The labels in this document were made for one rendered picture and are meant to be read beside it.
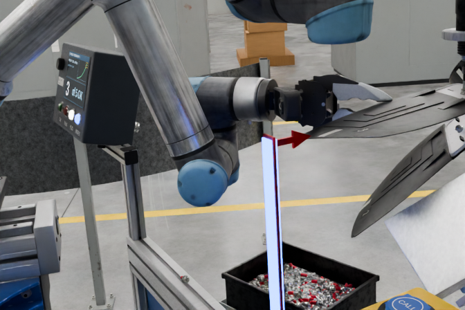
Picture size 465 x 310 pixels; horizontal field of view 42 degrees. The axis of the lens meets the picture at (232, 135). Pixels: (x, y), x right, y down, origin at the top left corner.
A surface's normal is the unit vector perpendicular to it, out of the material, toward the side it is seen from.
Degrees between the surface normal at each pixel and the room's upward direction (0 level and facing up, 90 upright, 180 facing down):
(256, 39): 90
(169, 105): 89
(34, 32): 104
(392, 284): 0
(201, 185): 90
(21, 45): 111
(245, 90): 53
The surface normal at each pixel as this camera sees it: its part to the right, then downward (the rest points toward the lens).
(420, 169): -0.80, -0.57
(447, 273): -0.39, -0.33
